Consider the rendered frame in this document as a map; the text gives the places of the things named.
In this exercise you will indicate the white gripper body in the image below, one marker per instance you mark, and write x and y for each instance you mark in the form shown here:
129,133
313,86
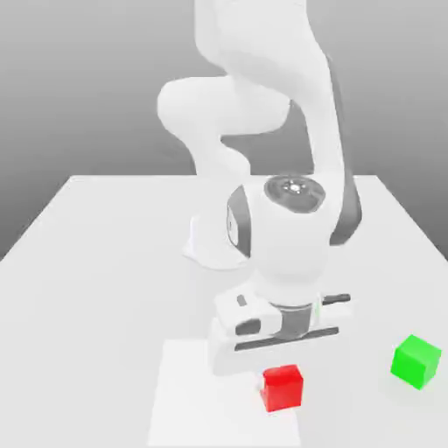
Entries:
245,353

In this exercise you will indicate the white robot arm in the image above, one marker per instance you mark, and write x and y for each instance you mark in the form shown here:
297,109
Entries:
280,227

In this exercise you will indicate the small red cube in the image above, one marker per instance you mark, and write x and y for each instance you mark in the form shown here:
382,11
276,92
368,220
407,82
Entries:
284,387

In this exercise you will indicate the small green cube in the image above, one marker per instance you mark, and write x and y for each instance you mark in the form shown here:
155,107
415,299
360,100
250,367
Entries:
415,362

